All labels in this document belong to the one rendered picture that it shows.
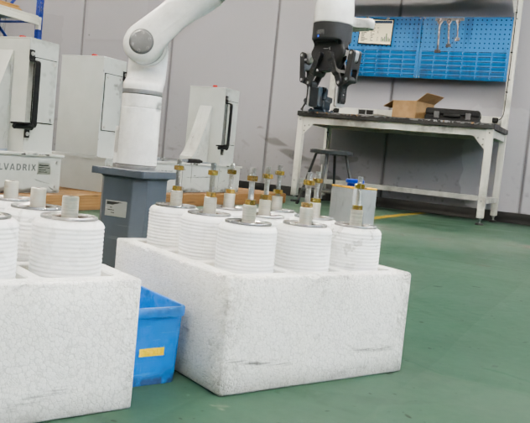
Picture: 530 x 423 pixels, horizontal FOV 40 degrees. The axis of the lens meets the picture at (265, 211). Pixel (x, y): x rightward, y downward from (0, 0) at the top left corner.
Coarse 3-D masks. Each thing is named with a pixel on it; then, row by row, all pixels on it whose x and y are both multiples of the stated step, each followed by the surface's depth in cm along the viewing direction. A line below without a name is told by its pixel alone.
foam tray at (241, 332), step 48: (144, 240) 137; (192, 288) 114; (240, 288) 106; (288, 288) 112; (336, 288) 118; (384, 288) 125; (192, 336) 113; (240, 336) 107; (288, 336) 113; (336, 336) 119; (384, 336) 126; (240, 384) 108; (288, 384) 114
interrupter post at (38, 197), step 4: (32, 188) 106; (36, 188) 106; (40, 188) 106; (44, 188) 107; (32, 192) 106; (36, 192) 106; (40, 192) 106; (44, 192) 106; (32, 196) 106; (36, 196) 106; (40, 196) 106; (44, 196) 107; (32, 200) 106; (36, 200) 106; (40, 200) 106; (44, 200) 107; (32, 204) 106; (36, 204) 106; (40, 204) 106; (44, 204) 107
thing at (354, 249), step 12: (336, 228) 127; (348, 228) 125; (336, 240) 126; (348, 240) 125; (360, 240) 125; (372, 240) 126; (336, 252) 126; (348, 252) 125; (360, 252) 125; (372, 252) 126; (336, 264) 126; (348, 264) 125; (360, 264) 125; (372, 264) 126
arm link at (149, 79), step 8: (168, 48) 168; (160, 56) 164; (128, 64) 168; (136, 64) 168; (152, 64) 165; (160, 64) 168; (128, 72) 168; (136, 72) 167; (144, 72) 167; (152, 72) 167; (160, 72) 168; (128, 80) 163; (136, 80) 163; (144, 80) 163; (152, 80) 165; (160, 80) 166; (128, 88) 162; (136, 88) 162; (144, 88) 162; (152, 88) 163; (160, 88) 165; (160, 96) 165
